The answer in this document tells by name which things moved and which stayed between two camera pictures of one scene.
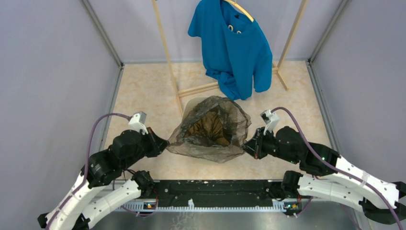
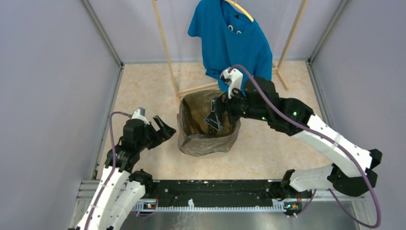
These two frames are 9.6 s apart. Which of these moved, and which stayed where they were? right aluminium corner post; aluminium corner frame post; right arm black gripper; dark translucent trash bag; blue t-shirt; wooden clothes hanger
Moved: right arm black gripper; dark translucent trash bag
Stayed: wooden clothes hanger; right aluminium corner post; blue t-shirt; aluminium corner frame post
